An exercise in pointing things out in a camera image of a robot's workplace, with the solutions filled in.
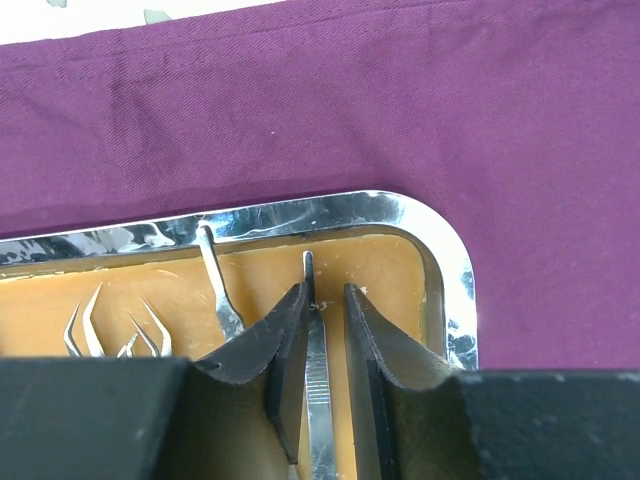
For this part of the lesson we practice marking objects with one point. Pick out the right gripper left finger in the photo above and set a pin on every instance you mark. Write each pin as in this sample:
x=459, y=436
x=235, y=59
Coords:
x=258, y=391

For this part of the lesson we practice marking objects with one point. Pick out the steel tray yellow liner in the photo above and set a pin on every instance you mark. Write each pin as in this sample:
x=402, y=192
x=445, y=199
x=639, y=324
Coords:
x=405, y=258

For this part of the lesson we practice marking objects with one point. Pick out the purple cloth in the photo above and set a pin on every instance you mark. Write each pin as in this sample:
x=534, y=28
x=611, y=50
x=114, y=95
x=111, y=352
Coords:
x=518, y=121

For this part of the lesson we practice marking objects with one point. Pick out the steel scalpel handle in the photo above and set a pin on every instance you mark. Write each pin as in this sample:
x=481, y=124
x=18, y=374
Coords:
x=230, y=321
x=318, y=397

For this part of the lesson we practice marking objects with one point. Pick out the steel tweezers right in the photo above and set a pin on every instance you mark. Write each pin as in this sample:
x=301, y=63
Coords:
x=164, y=349

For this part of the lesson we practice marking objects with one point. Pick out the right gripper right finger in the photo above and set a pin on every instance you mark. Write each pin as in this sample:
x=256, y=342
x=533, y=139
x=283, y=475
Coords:
x=408, y=411

